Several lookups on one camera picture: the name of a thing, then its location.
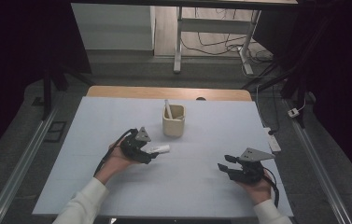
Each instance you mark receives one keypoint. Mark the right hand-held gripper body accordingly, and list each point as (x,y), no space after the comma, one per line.
(251,168)

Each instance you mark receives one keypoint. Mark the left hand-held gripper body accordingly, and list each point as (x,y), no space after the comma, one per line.
(133,146)

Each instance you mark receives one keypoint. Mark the white square-ended tube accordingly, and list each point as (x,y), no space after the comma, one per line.
(159,149)

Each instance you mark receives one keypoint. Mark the beige square cup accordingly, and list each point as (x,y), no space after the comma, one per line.
(173,126)

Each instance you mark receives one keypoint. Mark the person's right hand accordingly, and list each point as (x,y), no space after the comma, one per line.
(257,191)

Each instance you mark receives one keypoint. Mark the person's left hand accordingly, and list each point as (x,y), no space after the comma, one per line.
(114,163)

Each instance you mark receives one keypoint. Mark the white power strip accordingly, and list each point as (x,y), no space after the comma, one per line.
(273,141)

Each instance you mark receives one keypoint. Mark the white paper table cover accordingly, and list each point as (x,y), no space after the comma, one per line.
(86,130)

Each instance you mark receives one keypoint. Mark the dark round table grommet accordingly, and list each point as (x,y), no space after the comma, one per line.
(200,99)

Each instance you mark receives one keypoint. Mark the black floor plate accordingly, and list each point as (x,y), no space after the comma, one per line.
(56,131)

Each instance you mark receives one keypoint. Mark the black tripod stand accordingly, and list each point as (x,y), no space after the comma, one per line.
(292,84)
(47,90)

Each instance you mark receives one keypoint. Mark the white cabinet panel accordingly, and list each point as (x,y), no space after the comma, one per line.
(111,28)

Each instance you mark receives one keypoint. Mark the black curtain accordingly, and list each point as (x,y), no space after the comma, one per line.
(8,62)
(341,77)

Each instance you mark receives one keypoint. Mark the metal floor rail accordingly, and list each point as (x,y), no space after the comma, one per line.
(320,168)
(18,171)

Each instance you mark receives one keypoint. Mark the white metal desk frame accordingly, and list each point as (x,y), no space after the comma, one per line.
(214,25)

